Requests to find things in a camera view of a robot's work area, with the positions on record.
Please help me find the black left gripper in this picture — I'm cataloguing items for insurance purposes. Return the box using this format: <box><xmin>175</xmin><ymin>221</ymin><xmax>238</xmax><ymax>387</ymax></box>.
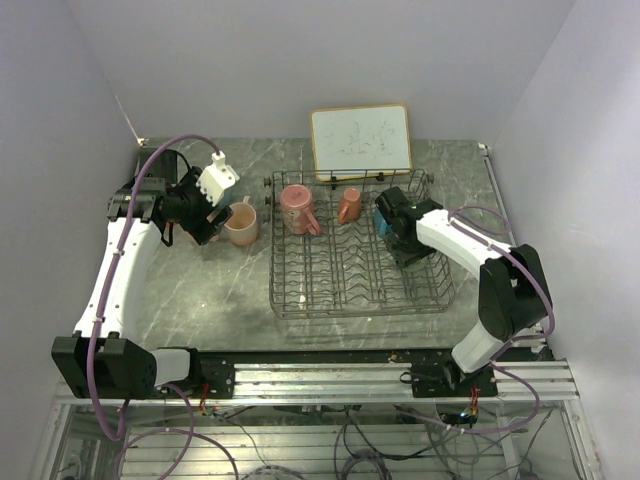
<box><xmin>167</xmin><ymin>166</ymin><xmax>233</xmax><ymax>244</ymax></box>

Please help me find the dark blue textured mug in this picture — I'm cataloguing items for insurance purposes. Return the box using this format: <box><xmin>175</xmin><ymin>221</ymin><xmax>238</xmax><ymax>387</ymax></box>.
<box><xmin>373</xmin><ymin>209</ymin><xmax>392</xmax><ymax>239</ymax></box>

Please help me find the mint green mug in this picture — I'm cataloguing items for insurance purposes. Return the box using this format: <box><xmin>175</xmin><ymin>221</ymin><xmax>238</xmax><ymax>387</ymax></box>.
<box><xmin>404</xmin><ymin>253</ymin><xmax>434</xmax><ymax>272</ymax></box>

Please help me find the salmon pink mug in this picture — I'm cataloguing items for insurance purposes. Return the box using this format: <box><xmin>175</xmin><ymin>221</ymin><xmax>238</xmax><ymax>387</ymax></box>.
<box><xmin>224</xmin><ymin>196</ymin><xmax>259</xmax><ymax>246</ymax></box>

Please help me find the light blue mug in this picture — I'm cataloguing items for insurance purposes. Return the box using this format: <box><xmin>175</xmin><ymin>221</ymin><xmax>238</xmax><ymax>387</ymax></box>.
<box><xmin>218</xmin><ymin>190</ymin><xmax>235</xmax><ymax>208</ymax></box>

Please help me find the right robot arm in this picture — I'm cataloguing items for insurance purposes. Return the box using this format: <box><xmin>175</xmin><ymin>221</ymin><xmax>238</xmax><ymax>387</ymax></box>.
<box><xmin>375</xmin><ymin>187</ymin><xmax>555</xmax><ymax>396</ymax></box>

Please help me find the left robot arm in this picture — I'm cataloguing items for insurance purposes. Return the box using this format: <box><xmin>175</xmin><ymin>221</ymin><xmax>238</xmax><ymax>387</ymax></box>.
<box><xmin>51</xmin><ymin>149</ymin><xmax>239</xmax><ymax>400</ymax></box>

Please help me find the small coral mug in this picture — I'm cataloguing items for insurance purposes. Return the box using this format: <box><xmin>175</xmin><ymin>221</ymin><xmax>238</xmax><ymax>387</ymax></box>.
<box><xmin>337</xmin><ymin>188</ymin><xmax>362</xmax><ymax>225</ymax></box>

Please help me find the yellow framed whiteboard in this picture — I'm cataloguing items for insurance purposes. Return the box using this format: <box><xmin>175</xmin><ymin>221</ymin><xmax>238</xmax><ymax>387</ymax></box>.
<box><xmin>310</xmin><ymin>104</ymin><xmax>412</xmax><ymax>182</ymax></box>

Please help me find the pink patterned mug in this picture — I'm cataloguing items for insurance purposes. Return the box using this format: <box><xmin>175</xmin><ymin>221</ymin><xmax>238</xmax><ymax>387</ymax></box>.
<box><xmin>280</xmin><ymin>184</ymin><xmax>322</xmax><ymax>236</ymax></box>

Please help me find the grey wire dish rack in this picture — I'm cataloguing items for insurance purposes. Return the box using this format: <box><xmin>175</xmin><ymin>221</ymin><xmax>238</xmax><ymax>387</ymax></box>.
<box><xmin>265</xmin><ymin>170</ymin><xmax>455</xmax><ymax>318</ymax></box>

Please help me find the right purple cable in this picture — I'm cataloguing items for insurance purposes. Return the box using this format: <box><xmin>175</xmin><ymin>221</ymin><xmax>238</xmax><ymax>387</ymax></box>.
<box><xmin>399</xmin><ymin>204</ymin><xmax>557</xmax><ymax>435</ymax></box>

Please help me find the purple cable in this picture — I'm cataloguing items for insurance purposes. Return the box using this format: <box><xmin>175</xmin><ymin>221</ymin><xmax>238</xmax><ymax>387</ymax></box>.
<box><xmin>85</xmin><ymin>133</ymin><xmax>240</xmax><ymax>480</ymax></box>
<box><xmin>399</xmin><ymin>204</ymin><xmax>557</xmax><ymax>435</ymax></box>

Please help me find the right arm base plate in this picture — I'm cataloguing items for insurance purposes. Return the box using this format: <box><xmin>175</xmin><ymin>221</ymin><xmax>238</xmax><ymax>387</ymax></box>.
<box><xmin>398</xmin><ymin>348</ymin><xmax>498</xmax><ymax>398</ymax></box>

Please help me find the aluminium frame rail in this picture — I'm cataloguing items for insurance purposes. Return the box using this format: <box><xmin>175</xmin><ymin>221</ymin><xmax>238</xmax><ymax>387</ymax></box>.
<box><xmin>53</xmin><ymin>362</ymin><xmax>581</xmax><ymax>406</ymax></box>

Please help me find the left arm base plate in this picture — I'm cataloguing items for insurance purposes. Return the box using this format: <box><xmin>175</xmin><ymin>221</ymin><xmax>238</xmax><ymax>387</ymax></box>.
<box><xmin>152</xmin><ymin>348</ymin><xmax>236</xmax><ymax>399</ymax></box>

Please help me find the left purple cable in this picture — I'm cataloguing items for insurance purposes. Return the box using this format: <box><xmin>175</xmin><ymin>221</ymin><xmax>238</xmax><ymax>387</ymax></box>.
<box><xmin>85</xmin><ymin>133</ymin><xmax>240</xmax><ymax>480</ymax></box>

